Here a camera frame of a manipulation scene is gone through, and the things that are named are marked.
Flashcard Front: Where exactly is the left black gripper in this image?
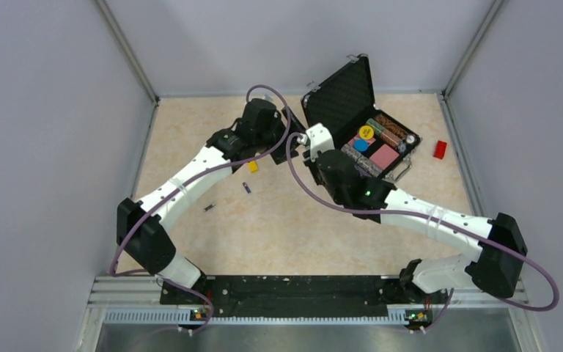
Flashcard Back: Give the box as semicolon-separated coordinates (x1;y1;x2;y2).
255;106;308;164

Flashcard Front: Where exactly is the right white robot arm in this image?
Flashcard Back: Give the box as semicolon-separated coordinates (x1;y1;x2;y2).
303;150;527;302

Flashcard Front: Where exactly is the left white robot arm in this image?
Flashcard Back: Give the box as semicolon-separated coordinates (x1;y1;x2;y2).
117;98;306;303

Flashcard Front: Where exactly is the blue poker chip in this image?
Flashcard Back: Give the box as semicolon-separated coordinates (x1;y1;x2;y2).
353;139;370;153

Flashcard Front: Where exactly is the yellow big blind chip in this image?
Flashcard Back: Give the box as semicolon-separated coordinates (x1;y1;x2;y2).
357;125;375;140

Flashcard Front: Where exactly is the black poker chip case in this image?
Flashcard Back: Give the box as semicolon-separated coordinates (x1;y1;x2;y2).
301;54;422;183

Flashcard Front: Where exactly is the red playing card deck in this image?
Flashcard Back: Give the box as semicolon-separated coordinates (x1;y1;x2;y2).
369;144;400;170

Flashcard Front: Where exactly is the yellow toy block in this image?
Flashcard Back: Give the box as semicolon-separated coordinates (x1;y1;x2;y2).
247;161;259;173

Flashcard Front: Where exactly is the purple blue battery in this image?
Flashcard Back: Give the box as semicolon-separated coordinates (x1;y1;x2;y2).
242;182;251;194

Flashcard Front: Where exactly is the red toy block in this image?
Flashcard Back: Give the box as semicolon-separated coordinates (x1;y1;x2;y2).
433;140;448;160

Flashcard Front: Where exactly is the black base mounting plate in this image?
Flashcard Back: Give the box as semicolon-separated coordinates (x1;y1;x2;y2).
160;275;447;318

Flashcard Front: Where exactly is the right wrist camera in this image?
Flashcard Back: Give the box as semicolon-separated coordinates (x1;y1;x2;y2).
297;123;335;162

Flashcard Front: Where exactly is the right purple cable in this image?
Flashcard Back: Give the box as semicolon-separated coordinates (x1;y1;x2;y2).
285;133;560;336

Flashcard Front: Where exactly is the aluminium frame rail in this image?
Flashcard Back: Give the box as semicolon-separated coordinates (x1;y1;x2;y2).
88;275;506;327

